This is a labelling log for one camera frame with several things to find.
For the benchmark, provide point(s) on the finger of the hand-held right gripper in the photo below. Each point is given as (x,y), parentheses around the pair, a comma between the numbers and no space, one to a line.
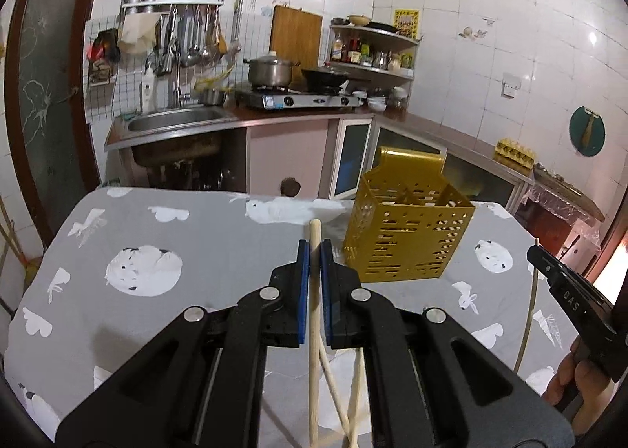
(571,298)

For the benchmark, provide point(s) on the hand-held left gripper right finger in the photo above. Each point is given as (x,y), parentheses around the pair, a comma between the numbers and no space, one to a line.
(326,296)

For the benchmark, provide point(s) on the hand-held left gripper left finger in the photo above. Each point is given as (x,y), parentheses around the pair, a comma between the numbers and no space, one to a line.
(303,291)

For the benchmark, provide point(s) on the wooden chopstick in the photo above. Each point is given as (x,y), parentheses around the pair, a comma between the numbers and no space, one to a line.
(529,320)
(336,399)
(314,379)
(355,389)

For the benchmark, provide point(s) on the golden perforated cutlery holder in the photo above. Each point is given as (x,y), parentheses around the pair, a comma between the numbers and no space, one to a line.
(407,237)

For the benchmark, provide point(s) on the person's right hand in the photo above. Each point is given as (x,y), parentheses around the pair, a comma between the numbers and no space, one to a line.
(564,377)

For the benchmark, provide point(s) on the wooden side table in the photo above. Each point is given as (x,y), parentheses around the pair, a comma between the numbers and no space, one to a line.
(559,212)

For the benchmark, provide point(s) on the grey printed tablecloth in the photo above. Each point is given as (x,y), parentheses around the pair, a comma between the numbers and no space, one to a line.
(206,242)

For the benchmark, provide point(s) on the kitchen counter cabinet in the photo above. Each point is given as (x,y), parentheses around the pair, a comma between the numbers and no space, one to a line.
(289,149)

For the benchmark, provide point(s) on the yellow egg carton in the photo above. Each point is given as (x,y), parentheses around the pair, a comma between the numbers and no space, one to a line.
(512,154)

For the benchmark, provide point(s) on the green round board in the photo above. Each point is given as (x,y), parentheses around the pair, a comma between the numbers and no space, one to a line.
(578,134)

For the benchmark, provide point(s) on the steel gas stove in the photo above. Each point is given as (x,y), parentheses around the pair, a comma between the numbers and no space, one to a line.
(294,100)

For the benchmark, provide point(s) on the white bowls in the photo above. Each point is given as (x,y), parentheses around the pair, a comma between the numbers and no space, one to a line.
(377,104)

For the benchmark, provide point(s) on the steel sink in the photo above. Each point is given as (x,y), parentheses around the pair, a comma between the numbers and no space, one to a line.
(176,118)

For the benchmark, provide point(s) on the black wok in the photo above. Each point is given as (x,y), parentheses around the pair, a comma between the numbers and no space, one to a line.
(324,78)

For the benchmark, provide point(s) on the small steel saucepan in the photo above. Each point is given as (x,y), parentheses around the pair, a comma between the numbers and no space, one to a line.
(213,96)

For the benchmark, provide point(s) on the steel pot with lid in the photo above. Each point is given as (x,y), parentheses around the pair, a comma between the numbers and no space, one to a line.
(270,71)

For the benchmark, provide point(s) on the steel pitcher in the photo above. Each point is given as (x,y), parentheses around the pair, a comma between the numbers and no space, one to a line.
(383,59)

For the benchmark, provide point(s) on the dark sauce bottle red cap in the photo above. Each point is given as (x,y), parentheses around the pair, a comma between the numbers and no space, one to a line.
(354,52)

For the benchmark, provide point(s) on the clear bottle with yellow label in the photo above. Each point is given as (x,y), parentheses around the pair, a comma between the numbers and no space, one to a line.
(337,48)

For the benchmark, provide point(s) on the steel faucet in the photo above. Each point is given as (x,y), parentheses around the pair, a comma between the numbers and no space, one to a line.
(177,80)

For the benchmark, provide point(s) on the white bottle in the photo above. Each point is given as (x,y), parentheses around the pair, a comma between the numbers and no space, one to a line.
(147,92)

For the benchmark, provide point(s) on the rectangular wooden cutting board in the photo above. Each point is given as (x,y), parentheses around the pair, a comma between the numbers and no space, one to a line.
(297,36)

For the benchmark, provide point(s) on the metal corner shelf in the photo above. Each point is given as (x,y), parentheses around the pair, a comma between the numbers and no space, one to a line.
(387,38)

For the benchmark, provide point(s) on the row of hanging metal ladles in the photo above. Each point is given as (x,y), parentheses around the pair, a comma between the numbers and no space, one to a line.
(194,41)

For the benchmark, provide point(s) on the broom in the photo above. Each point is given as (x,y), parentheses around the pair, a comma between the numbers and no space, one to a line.
(30,271)

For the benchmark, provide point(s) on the black pan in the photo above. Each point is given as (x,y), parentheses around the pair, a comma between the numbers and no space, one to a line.
(381,27)

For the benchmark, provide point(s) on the beige bowl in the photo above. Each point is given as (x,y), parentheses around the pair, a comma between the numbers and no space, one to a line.
(359,20)

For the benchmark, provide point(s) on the white hanging cloth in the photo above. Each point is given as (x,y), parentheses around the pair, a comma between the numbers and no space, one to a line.
(137,33)

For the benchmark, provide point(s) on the red and black hanging item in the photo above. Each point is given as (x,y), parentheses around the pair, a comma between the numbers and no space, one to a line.
(105,46)

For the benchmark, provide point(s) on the brown door with frosted glass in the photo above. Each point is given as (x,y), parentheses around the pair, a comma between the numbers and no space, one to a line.
(49,85)

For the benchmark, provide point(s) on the white wall socket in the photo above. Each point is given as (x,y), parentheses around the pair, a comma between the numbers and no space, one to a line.
(510,87)

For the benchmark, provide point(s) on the yellow wall poster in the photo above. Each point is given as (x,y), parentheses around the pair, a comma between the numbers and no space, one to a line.
(406,24)

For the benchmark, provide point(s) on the wall hooks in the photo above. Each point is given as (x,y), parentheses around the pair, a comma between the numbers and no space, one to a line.
(472,32)

